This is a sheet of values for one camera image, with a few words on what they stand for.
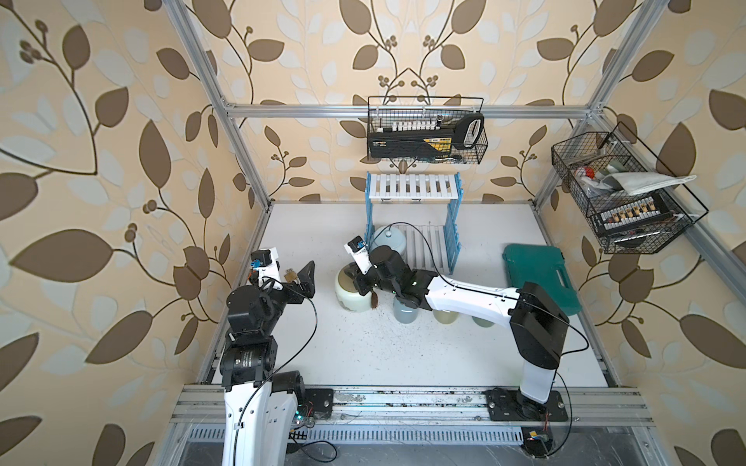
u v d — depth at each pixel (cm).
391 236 93
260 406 45
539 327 46
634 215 67
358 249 69
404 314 85
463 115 90
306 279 63
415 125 83
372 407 75
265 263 57
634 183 64
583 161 84
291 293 62
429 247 69
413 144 84
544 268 96
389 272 63
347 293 78
